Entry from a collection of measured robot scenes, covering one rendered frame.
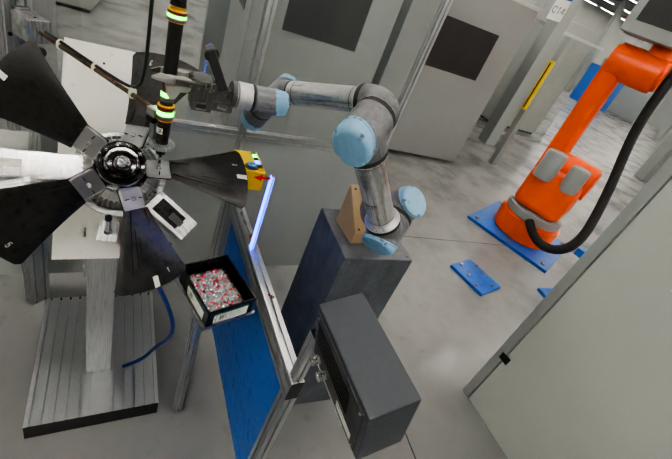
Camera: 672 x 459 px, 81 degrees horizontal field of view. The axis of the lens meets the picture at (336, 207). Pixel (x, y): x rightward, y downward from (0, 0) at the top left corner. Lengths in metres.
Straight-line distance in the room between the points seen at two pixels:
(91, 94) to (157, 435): 1.37
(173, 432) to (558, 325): 1.83
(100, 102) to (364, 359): 1.15
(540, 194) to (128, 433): 3.95
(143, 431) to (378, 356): 1.40
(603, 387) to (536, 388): 0.33
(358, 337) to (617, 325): 1.48
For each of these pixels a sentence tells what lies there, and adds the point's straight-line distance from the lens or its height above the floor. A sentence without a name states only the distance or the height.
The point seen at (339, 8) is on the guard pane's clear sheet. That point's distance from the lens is 1.98.
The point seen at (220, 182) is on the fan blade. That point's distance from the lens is 1.24.
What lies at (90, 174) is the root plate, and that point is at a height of 1.17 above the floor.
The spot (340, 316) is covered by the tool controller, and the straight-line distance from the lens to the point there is 0.87.
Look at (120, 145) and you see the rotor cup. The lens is 1.19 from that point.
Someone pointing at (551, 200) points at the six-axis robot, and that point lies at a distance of 4.52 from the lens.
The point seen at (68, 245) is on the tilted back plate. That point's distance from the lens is 1.46.
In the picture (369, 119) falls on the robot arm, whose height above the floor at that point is 1.55.
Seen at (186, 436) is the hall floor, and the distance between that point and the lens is 2.05.
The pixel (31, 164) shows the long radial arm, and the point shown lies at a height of 1.12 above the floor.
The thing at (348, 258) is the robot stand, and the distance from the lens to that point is 1.42.
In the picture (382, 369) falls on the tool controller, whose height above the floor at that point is 1.24.
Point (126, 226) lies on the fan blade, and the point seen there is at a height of 1.08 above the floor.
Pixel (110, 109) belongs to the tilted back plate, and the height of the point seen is 1.20.
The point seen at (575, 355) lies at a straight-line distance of 2.25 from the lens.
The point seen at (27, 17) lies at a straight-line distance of 1.62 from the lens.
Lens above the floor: 1.85
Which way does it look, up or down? 31 degrees down
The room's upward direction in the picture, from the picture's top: 23 degrees clockwise
